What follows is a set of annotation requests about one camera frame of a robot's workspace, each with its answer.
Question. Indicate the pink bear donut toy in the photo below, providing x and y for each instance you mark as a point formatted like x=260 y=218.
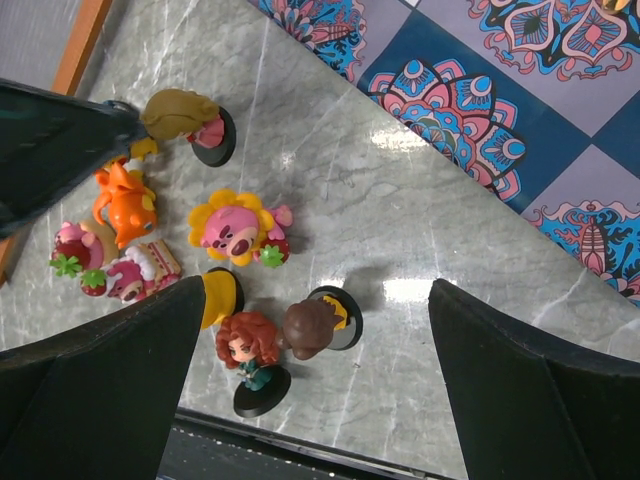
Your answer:
x=82 y=246

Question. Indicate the brown hair yellow figurine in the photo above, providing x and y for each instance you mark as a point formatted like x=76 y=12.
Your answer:
x=328 y=319

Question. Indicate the orange wooden acrylic shelf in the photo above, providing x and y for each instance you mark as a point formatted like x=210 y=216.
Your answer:
x=85 y=29

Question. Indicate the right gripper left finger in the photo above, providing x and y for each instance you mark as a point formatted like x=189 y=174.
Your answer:
x=98 y=401

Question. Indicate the pink bear cake toy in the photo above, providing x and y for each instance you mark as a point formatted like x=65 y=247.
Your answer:
x=141 y=271

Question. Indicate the orange dragon toy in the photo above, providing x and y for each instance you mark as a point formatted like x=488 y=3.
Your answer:
x=125 y=203

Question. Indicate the black dragon toy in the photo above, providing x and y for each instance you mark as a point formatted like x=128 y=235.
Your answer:
x=137 y=143

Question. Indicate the pink bear sunflower toy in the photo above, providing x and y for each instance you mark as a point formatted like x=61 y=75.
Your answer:
x=238 y=227

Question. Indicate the blonde pink dress figurine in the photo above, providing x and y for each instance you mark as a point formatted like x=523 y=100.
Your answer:
x=203 y=123

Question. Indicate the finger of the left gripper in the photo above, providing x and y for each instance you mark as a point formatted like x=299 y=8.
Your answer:
x=50 y=144

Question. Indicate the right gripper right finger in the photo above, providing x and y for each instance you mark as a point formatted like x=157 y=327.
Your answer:
x=528 y=404

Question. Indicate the patterned blue placemat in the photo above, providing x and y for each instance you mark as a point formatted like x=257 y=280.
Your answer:
x=537 y=101

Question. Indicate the red hair green figurine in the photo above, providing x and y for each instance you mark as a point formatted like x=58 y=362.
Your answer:
x=246 y=342

